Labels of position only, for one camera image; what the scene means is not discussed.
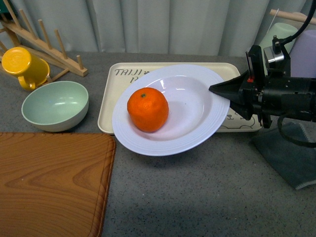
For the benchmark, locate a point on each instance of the wooden dish rack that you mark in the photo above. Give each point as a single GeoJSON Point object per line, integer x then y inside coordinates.
{"type": "Point", "coordinates": [26, 38]}

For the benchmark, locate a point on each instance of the grey cloth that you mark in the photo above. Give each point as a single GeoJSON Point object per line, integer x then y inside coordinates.
{"type": "Point", "coordinates": [295, 164]}

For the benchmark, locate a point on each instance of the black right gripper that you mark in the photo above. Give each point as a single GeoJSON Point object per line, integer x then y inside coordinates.
{"type": "Point", "coordinates": [268, 95]}

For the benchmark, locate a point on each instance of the yellow mug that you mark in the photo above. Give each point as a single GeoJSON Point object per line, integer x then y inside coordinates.
{"type": "Point", "coordinates": [30, 70]}

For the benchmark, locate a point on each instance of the beige bear tray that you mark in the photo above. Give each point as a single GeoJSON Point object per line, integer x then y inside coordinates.
{"type": "Point", "coordinates": [121, 75]}

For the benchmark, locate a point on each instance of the orange fruit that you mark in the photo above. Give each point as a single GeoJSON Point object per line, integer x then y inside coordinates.
{"type": "Point", "coordinates": [148, 109]}

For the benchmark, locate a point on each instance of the purple cup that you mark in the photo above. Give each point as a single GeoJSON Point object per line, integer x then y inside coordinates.
{"type": "Point", "coordinates": [303, 55]}

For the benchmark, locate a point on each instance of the white ribbed plate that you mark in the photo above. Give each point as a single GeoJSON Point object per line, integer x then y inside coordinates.
{"type": "Point", "coordinates": [195, 113]}

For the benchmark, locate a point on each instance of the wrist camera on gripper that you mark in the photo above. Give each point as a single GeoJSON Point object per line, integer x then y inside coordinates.
{"type": "Point", "coordinates": [276, 58]}

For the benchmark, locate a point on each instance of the grey-green curtain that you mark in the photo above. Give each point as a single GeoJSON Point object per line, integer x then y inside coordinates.
{"type": "Point", "coordinates": [194, 27]}

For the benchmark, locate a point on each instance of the green cup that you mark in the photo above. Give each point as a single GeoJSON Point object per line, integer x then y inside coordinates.
{"type": "Point", "coordinates": [276, 33]}

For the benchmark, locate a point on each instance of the green bowl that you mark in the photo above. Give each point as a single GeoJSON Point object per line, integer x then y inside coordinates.
{"type": "Point", "coordinates": [57, 106]}

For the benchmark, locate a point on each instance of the dark green mug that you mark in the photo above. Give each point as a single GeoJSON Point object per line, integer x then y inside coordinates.
{"type": "Point", "coordinates": [3, 8]}

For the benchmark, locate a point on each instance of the wooden cutting board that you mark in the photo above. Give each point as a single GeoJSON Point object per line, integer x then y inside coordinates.
{"type": "Point", "coordinates": [54, 185]}

